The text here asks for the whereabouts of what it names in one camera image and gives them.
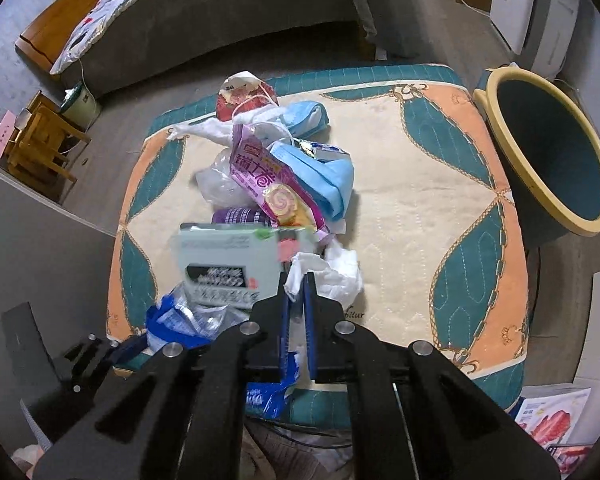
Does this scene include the pink paper sheet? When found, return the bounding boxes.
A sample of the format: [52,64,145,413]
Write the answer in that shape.
[0,110,18,156]

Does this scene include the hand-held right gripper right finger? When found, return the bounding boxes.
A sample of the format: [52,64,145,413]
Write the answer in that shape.
[303,273,562,480]

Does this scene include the pale green cardboard box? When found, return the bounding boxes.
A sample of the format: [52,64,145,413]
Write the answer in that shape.
[172,224,318,308]

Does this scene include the wooden headboard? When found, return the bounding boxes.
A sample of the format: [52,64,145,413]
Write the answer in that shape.
[15,0,146,68]

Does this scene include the blue white plastic wrapper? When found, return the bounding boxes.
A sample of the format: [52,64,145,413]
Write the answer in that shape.
[245,352,301,421]
[145,282,253,361]

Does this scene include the teal and orange quilted mat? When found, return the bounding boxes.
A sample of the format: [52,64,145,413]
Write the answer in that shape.
[106,64,531,431]

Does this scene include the floral quilt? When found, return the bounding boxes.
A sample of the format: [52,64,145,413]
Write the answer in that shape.
[50,0,181,76]

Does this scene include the wooden chair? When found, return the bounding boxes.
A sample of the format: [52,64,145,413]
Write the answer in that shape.
[7,91,92,201]

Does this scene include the blue face mask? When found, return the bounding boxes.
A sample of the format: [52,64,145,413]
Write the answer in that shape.
[270,140,356,221]
[280,100,331,141]

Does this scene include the small blue white packet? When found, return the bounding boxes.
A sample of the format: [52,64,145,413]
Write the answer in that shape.
[300,140,351,161]

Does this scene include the teal bin with yellow rim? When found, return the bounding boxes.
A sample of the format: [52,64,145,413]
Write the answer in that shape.
[472,66,600,246]

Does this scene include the purple snack packet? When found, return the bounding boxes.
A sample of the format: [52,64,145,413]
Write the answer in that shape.
[229,122,331,243]

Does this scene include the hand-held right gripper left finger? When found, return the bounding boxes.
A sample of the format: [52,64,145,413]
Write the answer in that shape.
[32,275,291,480]

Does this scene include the green and white pot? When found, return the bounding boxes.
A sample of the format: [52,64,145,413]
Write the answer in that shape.
[60,85,102,128]

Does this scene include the glossy magazine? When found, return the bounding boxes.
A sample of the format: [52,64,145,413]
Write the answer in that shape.
[515,385,593,466]

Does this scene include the clear plastic bag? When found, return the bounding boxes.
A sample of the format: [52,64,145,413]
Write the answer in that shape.
[195,147,261,208]

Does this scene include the dark purple packet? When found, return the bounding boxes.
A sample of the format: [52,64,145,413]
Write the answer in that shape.
[212,205,271,228]

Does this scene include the grey hanging blanket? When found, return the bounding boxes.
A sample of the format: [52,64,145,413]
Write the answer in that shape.
[337,0,421,58]

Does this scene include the bed with grey cover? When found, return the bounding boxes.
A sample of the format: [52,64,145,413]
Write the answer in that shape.
[60,0,366,98]

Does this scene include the long white crumpled tissue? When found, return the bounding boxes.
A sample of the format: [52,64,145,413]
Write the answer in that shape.
[167,119,241,148]

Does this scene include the red and white snack packet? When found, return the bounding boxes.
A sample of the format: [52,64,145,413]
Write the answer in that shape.
[215,71,281,123]

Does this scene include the white air purifier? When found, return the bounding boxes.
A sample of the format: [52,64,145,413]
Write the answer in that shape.
[490,0,583,78]

